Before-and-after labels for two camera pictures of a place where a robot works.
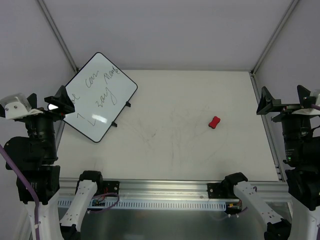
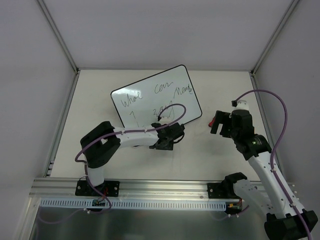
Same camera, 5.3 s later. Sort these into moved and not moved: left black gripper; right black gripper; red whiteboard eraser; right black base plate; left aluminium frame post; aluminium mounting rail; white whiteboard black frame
Moved: white whiteboard black frame; left black gripper; right black gripper
Not moved: aluminium mounting rail; right black base plate; red whiteboard eraser; left aluminium frame post
